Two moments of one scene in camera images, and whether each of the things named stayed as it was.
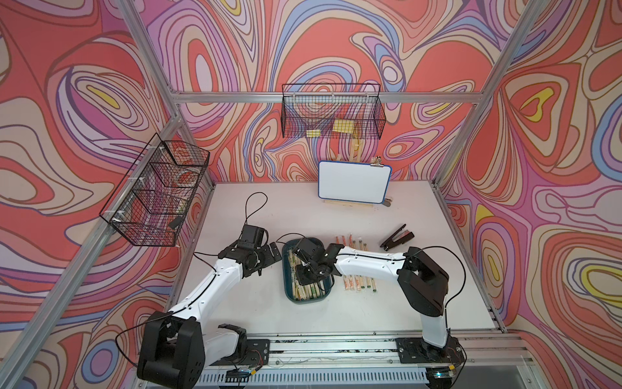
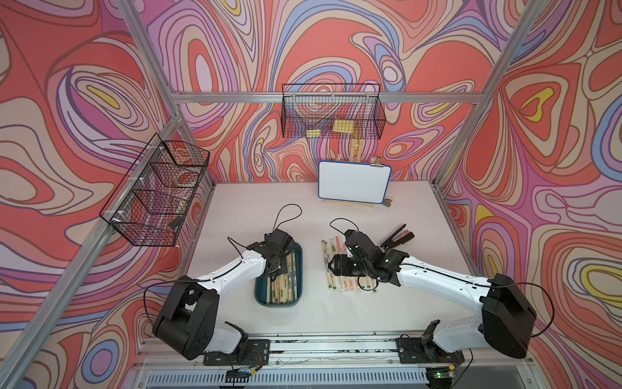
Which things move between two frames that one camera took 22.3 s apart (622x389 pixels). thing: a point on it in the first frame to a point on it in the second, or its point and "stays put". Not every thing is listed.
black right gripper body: x=308 y=275 to x=350 y=267
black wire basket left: x=154 y=198 stays put
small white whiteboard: x=357 y=182 stays put
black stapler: x=399 y=237 stays put
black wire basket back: x=348 y=111 stays put
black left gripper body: x=263 y=257 to x=281 y=266
